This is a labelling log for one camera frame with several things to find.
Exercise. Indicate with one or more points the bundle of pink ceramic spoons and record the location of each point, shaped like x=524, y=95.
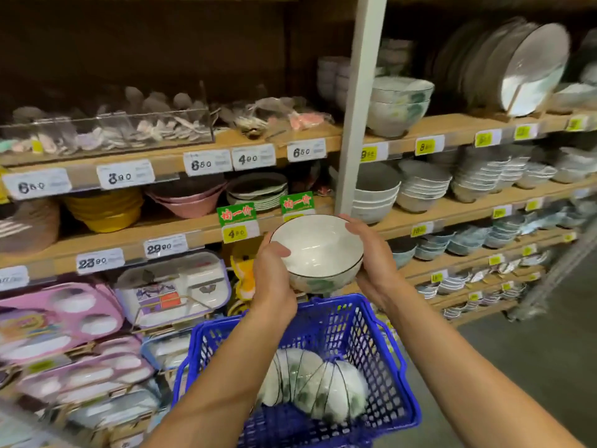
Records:
x=308, y=120

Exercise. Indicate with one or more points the person's left forearm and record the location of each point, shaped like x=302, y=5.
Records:
x=219, y=391

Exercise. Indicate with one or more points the blue shopping basket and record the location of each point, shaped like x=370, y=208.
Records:
x=336, y=321

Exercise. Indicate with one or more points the row of blue grey bowls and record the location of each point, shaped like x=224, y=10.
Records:
x=466, y=242

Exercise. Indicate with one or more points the clear box of spoons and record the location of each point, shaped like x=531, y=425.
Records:
x=116, y=135

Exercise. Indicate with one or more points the person's left hand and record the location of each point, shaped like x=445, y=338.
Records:
x=275, y=289

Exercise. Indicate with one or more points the white price tag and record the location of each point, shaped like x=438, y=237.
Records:
x=37, y=184
x=100, y=262
x=207, y=163
x=14, y=279
x=126, y=174
x=165, y=247
x=254, y=157
x=306, y=150

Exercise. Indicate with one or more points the person's right forearm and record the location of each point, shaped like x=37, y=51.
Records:
x=466, y=377

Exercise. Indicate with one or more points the yellow bear divided plate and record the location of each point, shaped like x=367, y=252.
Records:
x=242, y=275

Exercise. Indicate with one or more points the white divided kids plate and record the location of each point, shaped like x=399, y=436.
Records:
x=186, y=279

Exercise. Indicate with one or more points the pink divided kids plate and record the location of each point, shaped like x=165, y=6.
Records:
x=46, y=321
x=93, y=373

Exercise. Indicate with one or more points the yellow price tag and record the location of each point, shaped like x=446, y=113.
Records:
x=500, y=212
x=575, y=124
x=419, y=230
x=437, y=277
x=425, y=146
x=369, y=153
x=483, y=139
x=522, y=132

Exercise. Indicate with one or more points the stack of large white bowls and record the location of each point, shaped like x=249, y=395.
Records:
x=375, y=195

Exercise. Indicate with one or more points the blue divided kids plate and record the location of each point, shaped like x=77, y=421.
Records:
x=168, y=349
x=112, y=410

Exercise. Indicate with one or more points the nested row of floral bowls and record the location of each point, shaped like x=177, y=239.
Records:
x=326, y=391

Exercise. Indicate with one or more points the row of black-rimmed floral plates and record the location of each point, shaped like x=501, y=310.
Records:
x=531, y=69

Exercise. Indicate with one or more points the wooden plate rack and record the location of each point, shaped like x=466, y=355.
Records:
x=513, y=102

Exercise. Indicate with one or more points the stack of pale green plates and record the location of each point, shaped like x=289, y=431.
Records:
x=256, y=188

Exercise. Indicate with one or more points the green sign price tag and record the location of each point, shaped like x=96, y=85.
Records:
x=234, y=234
x=297, y=202

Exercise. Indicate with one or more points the person's right hand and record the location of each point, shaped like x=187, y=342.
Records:
x=380, y=270

